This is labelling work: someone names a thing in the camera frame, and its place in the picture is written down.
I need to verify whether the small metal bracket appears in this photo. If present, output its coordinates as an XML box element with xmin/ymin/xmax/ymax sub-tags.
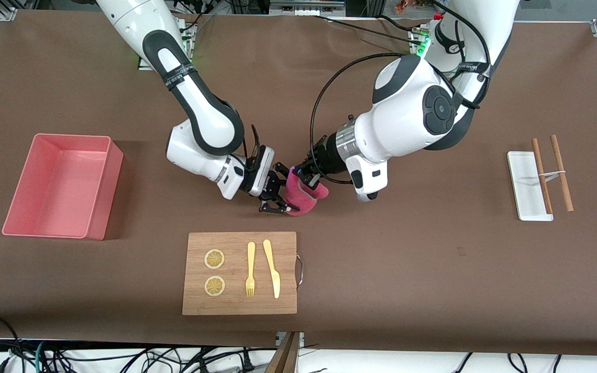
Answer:
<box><xmin>275</xmin><ymin>332</ymin><xmax>306</xmax><ymax>349</ymax></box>

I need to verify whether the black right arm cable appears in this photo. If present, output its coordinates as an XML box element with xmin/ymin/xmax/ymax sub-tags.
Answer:
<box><xmin>241</xmin><ymin>123</ymin><xmax>261</xmax><ymax>162</ymax></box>

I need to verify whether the long black table cable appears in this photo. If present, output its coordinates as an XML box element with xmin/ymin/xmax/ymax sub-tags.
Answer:
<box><xmin>313</xmin><ymin>15</ymin><xmax>418</xmax><ymax>44</ymax></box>

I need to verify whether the aluminium frame bar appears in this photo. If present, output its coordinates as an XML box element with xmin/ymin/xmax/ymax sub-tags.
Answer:
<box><xmin>269</xmin><ymin>0</ymin><xmax>347</xmax><ymax>16</ymax></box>

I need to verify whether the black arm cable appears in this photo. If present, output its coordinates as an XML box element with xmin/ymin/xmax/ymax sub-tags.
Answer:
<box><xmin>241</xmin><ymin>123</ymin><xmax>261</xmax><ymax>162</ymax></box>
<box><xmin>310</xmin><ymin>0</ymin><xmax>492</xmax><ymax>185</ymax></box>

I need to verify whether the wooden cutting board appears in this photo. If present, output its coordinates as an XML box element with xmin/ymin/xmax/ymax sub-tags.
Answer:
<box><xmin>182</xmin><ymin>232</ymin><xmax>304</xmax><ymax>315</ymax></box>

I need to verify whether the red cloth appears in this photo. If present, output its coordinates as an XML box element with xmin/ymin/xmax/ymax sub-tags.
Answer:
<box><xmin>285</xmin><ymin>167</ymin><xmax>329</xmax><ymax>216</ymax></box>

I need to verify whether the short black table cable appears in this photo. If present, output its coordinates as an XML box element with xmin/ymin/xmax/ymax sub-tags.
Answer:
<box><xmin>379</xmin><ymin>15</ymin><xmax>421</xmax><ymax>32</ymax></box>

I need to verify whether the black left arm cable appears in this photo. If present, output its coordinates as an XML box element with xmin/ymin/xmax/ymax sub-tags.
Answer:
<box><xmin>310</xmin><ymin>0</ymin><xmax>492</xmax><ymax>185</ymax></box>

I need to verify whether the wooden strip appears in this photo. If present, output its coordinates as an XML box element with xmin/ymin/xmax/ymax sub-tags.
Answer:
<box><xmin>265</xmin><ymin>332</ymin><xmax>301</xmax><ymax>373</ymax></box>

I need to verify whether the white rectangular tray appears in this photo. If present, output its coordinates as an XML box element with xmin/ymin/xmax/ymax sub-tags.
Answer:
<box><xmin>507</xmin><ymin>151</ymin><xmax>555</xmax><ymax>222</ymax></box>

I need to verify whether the yellow fork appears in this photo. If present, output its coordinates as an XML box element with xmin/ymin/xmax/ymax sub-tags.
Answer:
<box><xmin>245</xmin><ymin>241</ymin><xmax>256</xmax><ymax>298</ymax></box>

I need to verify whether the small orange red object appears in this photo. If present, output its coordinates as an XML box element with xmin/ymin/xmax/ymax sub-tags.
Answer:
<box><xmin>394</xmin><ymin>0</ymin><xmax>434</xmax><ymax>15</ymax></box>

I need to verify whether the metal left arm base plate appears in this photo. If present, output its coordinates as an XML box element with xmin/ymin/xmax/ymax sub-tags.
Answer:
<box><xmin>408</xmin><ymin>26</ymin><xmax>434</xmax><ymax>59</ymax></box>

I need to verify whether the yellow knife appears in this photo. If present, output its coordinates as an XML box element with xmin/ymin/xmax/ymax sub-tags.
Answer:
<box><xmin>263</xmin><ymin>239</ymin><xmax>281</xmax><ymax>299</ymax></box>

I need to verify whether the pink plastic bin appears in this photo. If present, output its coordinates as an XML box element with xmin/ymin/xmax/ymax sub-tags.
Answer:
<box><xmin>2</xmin><ymin>133</ymin><xmax>124</xmax><ymax>241</ymax></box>

